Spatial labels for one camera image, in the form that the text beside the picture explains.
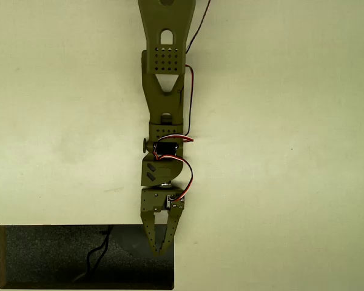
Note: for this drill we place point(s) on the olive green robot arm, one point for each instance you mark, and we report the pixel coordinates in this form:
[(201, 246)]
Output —
[(163, 97)]

